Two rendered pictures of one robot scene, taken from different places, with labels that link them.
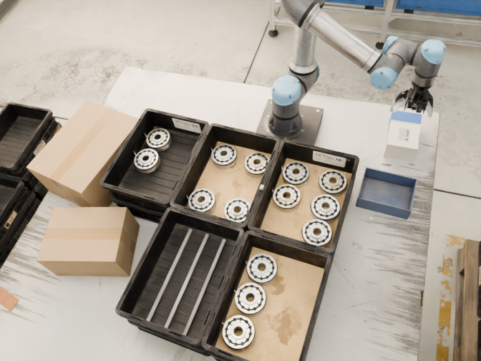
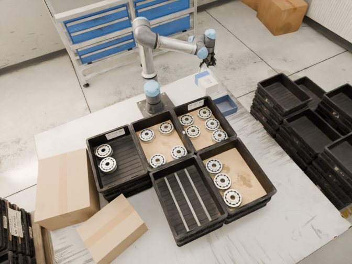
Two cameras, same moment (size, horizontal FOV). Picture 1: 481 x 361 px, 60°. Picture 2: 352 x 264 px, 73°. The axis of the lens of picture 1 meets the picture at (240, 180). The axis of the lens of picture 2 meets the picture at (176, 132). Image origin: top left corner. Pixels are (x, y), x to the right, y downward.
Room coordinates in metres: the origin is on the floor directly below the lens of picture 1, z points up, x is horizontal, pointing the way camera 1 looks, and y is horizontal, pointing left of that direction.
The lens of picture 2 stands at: (0.23, 0.63, 2.18)
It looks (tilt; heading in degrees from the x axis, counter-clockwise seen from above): 54 degrees down; 311
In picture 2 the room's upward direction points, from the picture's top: 5 degrees counter-clockwise
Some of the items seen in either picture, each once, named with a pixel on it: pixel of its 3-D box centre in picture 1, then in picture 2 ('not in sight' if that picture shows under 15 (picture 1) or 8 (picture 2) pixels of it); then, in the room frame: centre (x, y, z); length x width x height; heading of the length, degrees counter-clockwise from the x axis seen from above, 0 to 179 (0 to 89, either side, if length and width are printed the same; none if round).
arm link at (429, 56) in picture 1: (429, 58); (209, 38); (0.98, -0.70, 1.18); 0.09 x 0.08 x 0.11; 47
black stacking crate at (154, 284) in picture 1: (185, 275); (186, 196); (0.53, 0.25, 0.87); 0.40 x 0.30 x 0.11; 150
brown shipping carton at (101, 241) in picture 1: (91, 241); (113, 229); (0.77, 0.62, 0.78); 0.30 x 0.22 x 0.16; 77
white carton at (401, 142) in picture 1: (402, 134); (205, 82); (1.00, -0.71, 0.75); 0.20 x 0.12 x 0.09; 153
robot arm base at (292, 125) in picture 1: (285, 116); (154, 103); (1.18, -0.25, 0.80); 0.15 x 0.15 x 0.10
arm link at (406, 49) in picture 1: (399, 53); (197, 42); (1.03, -0.62, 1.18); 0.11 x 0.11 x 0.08; 47
